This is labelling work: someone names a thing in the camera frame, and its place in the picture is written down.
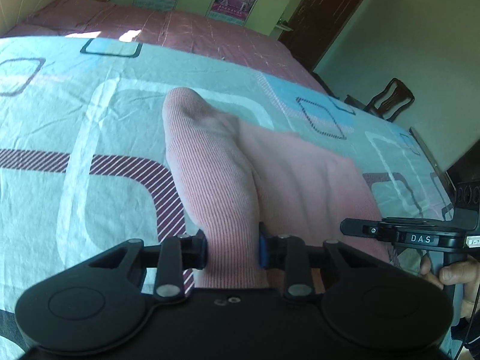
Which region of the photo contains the dark brown door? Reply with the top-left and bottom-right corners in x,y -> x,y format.
279,0 -> 363,71

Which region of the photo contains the dark cabinet at bedside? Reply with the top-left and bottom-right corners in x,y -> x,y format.
408,127 -> 480,215

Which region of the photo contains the person's right hand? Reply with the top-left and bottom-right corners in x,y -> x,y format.
419,255 -> 479,320

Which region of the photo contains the corner shelf unit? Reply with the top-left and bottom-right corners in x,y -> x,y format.
270,0 -> 307,39

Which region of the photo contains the pink knit sweater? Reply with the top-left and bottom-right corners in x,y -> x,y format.
163,88 -> 393,289

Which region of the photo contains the pink checked bed cover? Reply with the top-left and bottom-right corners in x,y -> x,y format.
6,0 -> 326,94

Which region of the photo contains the dark wooden chair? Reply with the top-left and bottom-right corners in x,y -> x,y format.
344,78 -> 415,123

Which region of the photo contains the light blue patterned bedsheet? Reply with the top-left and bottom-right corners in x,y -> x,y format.
0,35 -> 457,346

